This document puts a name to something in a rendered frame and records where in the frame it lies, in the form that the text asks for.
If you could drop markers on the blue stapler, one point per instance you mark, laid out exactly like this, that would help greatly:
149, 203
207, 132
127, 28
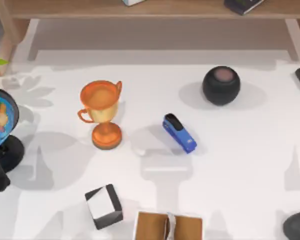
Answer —
180, 133

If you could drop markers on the orange gold trophy cup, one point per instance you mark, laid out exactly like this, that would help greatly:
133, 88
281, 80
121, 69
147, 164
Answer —
103, 105

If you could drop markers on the black round speaker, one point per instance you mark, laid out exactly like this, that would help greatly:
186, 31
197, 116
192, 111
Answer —
221, 86

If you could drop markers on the black and white box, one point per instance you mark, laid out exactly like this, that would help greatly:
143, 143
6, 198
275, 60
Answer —
103, 206

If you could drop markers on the brown open book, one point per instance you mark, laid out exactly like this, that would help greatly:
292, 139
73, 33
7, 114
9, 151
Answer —
152, 226

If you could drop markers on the wooden open shelf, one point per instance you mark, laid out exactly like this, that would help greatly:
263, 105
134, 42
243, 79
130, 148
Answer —
145, 11

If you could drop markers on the white box on shelf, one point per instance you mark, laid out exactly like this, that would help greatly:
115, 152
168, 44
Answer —
133, 2

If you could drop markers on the dark book on shelf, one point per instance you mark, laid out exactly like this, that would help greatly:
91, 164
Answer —
242, 5

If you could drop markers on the blue globe on black stand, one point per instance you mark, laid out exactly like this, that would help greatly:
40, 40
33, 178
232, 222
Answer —
0, 117

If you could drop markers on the dark grey round object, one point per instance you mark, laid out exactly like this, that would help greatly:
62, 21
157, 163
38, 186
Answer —
298, 226

